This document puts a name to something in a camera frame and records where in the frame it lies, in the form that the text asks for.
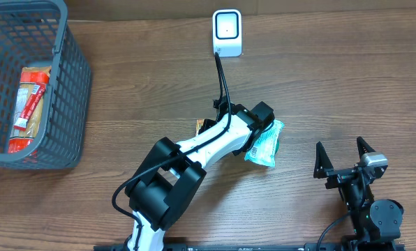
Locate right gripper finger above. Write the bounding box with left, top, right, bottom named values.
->
left=357, top=137, right=375, bottom=158
left=313, top=142, right=334, bottom=178

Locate teal snack packet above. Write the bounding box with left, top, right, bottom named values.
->
left=244, top=120, right=284, bottom=167

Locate small orange white box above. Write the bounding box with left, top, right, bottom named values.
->
left=195, top=119, right=205, bottom=136

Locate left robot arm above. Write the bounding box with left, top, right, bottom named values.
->
left=123, top=102, right=274, bottom=250

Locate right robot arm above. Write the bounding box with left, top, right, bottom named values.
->
left=313, top=137, right=405, bottom=250

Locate white barcode scanner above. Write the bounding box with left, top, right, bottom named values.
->
left=212, top=9, right=242, bottom=57

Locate red white stick packet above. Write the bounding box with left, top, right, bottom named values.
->
left=13, top=84, right=45, bottom=131

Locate orange noodle packet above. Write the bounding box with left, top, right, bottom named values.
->
left=8, top=66, right=52, bottom=153

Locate grey plastic mesh basket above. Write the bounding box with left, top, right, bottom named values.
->
left=0, top=1, right=92, bottom=169

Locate right black cable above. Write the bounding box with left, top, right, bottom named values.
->
left=315, top=212, right=352, bottom=251

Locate black cable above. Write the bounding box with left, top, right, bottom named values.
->
left=111, top=52, right=233, bottom=251
left=315, top=212, right=352, bottom=251

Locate left black cable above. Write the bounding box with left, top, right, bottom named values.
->
left=111, top=52, right=233, bottom=251

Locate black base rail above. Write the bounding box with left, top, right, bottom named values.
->
left=93, top=243, right=406, bottom=251

